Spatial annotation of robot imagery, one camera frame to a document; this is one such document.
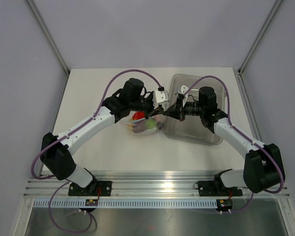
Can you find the right small circuit board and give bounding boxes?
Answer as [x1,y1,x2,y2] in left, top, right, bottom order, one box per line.
[217,199,233,211]

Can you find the left aluminium frame post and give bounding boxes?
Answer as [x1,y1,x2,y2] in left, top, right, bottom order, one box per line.
[24,0,70,78]

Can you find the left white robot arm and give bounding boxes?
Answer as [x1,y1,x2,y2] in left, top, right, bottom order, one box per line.
[40,78,168,196]

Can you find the left small circuit board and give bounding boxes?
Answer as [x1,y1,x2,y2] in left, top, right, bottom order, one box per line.
[85,199,98,206]

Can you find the purple toy eggplant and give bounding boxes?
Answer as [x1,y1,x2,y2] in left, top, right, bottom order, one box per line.
[132,123,147,133]

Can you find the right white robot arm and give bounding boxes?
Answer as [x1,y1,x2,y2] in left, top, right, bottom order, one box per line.
[165,86,285,195]

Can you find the clear grey plastic bin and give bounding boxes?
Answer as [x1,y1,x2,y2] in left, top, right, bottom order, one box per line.
[162,74,226,145]

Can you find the clear zip top bag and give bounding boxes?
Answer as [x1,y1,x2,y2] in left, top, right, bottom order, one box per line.
[120,111,165,136]

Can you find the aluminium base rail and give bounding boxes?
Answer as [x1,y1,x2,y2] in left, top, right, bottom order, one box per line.
[23,170,290,199]

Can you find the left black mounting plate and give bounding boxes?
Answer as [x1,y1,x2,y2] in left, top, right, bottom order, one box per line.
[68,180,113,197]

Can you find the small circuit board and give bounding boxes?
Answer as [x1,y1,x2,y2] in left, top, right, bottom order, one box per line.
[217,199,233,211]
[85,199,98,206]

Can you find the right aluminium frame post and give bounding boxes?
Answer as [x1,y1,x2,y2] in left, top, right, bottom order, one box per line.
[238,0,285,76]

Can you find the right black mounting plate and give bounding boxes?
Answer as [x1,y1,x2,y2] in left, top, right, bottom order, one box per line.
[193,180,243,197]

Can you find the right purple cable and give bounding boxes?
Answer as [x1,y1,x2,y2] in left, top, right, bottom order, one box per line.
[183,75,286,214]

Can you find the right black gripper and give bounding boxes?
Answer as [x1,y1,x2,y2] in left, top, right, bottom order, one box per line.
[164,96,206,121]

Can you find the green toy fruit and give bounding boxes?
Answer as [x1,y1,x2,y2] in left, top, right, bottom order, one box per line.
[146,119,157,129]

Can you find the white slotted cable duct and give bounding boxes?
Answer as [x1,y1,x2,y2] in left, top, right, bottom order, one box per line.
[33,199,217,209]

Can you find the black mounting plate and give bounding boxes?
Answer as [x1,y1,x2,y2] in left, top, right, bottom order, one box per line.
[193,180,243,197]
[68,180,113,197]

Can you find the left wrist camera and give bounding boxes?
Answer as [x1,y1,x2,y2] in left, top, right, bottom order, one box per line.
[153,90,169,109]

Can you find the aluminium frame post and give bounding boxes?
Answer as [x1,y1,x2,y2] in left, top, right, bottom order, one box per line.
[24,0,70,78]
[238,0,285,76]

